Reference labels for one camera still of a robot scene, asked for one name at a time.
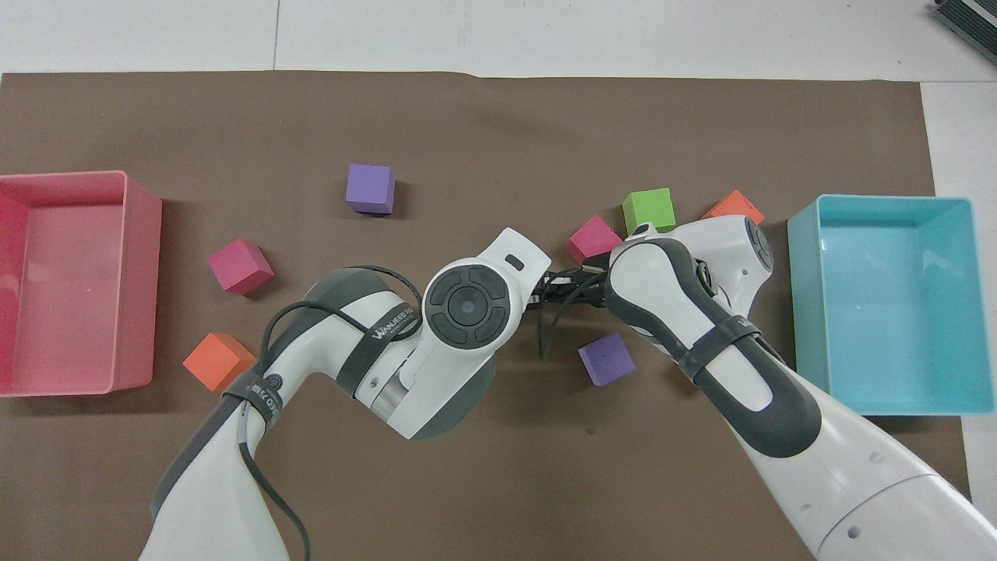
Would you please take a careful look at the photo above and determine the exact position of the magenta foam block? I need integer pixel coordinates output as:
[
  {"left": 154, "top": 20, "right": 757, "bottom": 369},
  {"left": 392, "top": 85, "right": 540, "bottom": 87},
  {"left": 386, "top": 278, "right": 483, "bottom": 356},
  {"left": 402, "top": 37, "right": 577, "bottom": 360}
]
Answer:
[
  {"left": 206, "top": 238, "right": 276, "bottom": 297},
  {"left": 564, "top": 214, "right": 625, "bottom": 265}
]

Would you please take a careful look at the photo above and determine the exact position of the purple foam block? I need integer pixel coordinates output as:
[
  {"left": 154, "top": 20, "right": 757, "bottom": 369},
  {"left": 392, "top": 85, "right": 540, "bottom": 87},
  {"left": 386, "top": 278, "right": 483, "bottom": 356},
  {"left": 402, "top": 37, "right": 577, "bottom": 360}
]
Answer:
[
  {"left": 344, "top": 163, "right": 396, "bottom": 215},
  {"left": 577, "top": 332, "right": 637, "bottom": 388}
]

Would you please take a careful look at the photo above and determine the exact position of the green foam block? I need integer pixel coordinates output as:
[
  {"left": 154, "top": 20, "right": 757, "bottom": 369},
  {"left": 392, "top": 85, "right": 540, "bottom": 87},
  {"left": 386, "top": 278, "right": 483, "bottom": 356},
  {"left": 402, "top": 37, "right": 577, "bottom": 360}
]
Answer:
[{"left": 621, "top": 187, "right": 677, "bottom": 236}]

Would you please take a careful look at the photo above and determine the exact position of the orange foam block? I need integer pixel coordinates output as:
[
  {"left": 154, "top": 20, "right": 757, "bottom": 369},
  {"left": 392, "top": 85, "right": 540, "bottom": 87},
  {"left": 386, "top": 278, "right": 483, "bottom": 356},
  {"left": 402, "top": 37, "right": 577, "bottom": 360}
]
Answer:
[
  {"left": 182, "top": 332, "right": 257, "bottom": 393},
  {"left": 700, "top": 189, "right": 766, "bottom": 225}
]

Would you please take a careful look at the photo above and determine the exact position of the cyan plastic bin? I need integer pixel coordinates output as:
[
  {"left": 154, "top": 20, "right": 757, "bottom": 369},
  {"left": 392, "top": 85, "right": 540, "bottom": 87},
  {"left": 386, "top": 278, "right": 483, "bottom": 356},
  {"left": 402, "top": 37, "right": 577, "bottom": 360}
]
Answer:
[{"left": 787, "top": 194, "right": 997, "bottom": 417}]

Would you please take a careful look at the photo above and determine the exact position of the pink plastic bin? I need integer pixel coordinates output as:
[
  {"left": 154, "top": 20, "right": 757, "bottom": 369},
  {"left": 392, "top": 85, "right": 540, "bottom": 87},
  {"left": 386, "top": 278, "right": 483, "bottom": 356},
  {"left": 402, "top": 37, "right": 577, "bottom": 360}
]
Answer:
[{"left": 0, "top": 170, "right": 164, "bottom": 399}]

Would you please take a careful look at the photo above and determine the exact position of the dark ribbed object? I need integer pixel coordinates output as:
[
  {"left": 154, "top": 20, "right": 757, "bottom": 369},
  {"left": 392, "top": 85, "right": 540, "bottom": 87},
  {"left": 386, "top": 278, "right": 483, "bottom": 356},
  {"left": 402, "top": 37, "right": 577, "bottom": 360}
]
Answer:
[{"left": 932, "top": 0, "right": 997, "bottom": 46}]

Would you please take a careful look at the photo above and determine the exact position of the black cable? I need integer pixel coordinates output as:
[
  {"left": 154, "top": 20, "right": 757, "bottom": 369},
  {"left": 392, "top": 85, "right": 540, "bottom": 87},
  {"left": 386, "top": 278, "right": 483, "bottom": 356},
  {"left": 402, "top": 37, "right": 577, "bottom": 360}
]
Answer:
[
  {"left": 237, "top": 265, "right": 425, "bottom": 561},
  {"left": 536, "top": 267, "right": 610, "bottom": 364}
]

